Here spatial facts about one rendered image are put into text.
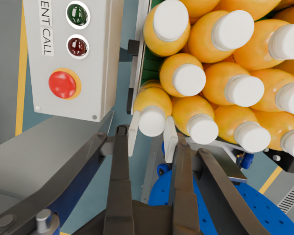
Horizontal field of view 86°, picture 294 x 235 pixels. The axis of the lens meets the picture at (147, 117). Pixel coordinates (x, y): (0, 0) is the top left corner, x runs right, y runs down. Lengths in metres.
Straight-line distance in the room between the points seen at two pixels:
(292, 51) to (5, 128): 2.02
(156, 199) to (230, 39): 0.29
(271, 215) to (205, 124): 0.26
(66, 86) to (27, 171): 0.55
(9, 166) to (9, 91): 1.15
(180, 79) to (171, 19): 0.07
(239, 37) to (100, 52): 0.17
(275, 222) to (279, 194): 1.85
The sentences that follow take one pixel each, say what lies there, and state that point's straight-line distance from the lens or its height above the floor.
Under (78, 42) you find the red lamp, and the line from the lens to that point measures 0.22.
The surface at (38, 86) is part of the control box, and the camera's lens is 0.27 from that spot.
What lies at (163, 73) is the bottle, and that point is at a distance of 0.25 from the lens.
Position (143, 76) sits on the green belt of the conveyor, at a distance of 0.42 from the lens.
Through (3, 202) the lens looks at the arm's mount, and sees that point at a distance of 0.60.
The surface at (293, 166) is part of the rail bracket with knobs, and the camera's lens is 0.50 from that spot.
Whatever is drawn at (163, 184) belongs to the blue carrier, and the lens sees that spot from 0.37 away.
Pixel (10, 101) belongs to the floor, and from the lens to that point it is 1.87.
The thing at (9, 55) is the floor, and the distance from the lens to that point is 1.76.
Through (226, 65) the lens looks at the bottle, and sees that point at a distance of 0.28.
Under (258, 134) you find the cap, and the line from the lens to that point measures 0.27.
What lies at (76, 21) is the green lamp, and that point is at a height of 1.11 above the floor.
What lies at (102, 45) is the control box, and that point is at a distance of 0.23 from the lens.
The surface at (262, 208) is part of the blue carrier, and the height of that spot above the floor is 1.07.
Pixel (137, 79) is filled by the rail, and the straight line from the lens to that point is 0.34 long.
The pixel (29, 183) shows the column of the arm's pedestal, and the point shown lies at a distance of 0.70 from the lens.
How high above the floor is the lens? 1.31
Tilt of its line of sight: 70 degrees down
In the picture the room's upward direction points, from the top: 173 degrees counter-clockwise
